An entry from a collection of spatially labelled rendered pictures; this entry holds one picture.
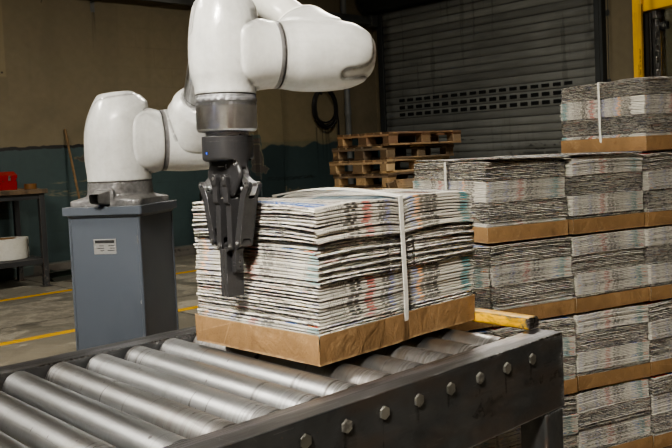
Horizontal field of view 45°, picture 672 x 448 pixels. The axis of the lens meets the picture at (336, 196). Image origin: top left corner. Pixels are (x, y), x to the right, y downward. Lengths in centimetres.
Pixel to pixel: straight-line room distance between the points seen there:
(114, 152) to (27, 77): 679
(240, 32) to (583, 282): 156
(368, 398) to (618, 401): 169
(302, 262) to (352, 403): 24
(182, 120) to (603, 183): 124
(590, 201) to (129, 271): 131
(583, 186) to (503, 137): 769
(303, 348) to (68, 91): 786
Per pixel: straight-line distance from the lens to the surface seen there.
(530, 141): 993
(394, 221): 123
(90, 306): 203
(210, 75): 117
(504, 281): 230
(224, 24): 117
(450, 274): 136
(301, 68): 120
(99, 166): 200
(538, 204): 235
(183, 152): 202
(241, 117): 117
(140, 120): 200
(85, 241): 202
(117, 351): 138
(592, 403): 257
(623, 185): 256
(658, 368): 273
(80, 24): 907
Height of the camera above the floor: 110
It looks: 3 degrees down
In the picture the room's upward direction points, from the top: 3 degrees counter-clockwise
